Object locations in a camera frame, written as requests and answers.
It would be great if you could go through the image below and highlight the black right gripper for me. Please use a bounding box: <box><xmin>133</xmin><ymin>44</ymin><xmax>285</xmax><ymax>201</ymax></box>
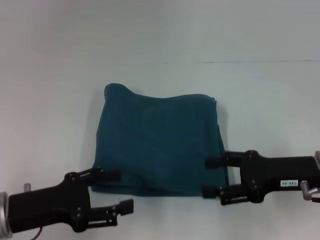
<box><xmin>201</xmin><ymin>149</ymin><xmax>317</xmax><ymax>206</ymax></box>

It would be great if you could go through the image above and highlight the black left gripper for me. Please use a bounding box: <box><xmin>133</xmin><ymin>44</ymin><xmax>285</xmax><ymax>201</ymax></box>
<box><xmin>7</xmin><ymin>167</ymin><xmax>135</xmax><ymax>234</ymax></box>

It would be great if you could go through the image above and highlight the teal blue t-shirt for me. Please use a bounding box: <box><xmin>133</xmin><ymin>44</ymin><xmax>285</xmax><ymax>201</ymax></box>
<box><xmin>90</xmin><ymin>83</ymin><xmax>230</xmax><ymax>198</ymax></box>

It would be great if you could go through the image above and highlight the left arm connector cable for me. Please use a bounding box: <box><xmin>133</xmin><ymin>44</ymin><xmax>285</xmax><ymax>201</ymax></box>
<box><xmin>23</xmin><ymin>182</ymin><xmax>47</xmax><ymax>240</ymax></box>

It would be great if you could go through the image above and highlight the arm connector cable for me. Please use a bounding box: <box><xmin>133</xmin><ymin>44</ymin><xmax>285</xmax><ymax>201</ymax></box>
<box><xmin>23</xmin><ymin>182</ymin><xmax>47</xmax><ymax>240</ymax></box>
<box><xmin>299</xmin><ymin>179</ymin><xmax>320</xmax><ymax>202</ymax></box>

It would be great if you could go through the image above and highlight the right arm connector cable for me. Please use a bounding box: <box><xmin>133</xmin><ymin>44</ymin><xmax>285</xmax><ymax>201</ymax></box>
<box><xmin>299</xmin><ymin>179</ymin><xmax>320</xmax><ymax>202</ymax></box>

